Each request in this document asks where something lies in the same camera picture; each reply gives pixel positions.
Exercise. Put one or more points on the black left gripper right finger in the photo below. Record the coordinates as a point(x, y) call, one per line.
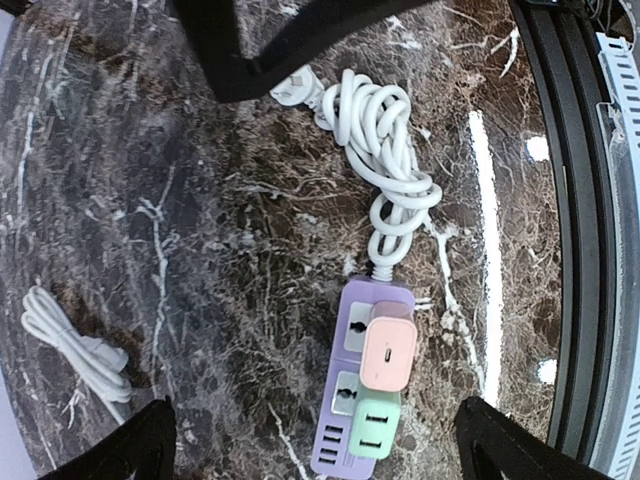
point(492, 446)

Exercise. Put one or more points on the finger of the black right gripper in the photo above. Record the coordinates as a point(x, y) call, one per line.
point(212, 31)

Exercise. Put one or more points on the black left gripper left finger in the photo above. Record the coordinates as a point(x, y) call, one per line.
point(144, 447)

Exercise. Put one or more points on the green charger plug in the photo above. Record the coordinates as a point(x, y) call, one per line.
point(374, 424)

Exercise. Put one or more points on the pink charger plug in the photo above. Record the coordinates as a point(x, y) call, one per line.
point(389, 347)

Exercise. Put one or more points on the purple power strip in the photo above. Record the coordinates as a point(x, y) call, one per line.
point(330, 455)

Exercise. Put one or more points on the white slotted cable duct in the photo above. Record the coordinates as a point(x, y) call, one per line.
point(616, 452)

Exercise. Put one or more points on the black front rail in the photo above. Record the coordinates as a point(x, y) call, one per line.
point(560, 43)

